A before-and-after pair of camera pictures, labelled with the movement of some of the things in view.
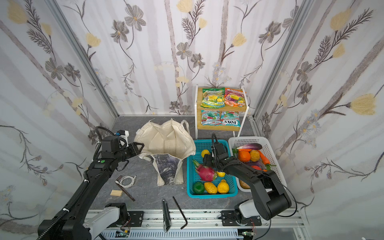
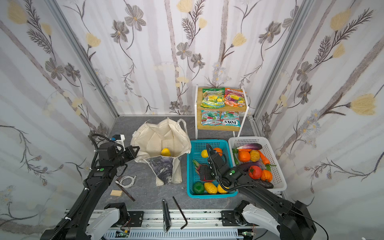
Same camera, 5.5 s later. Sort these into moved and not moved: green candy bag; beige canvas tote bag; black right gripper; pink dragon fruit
Moved: black right gripper
Not moved: beige canvas tote bag; pink dragon fruit; green candy bag
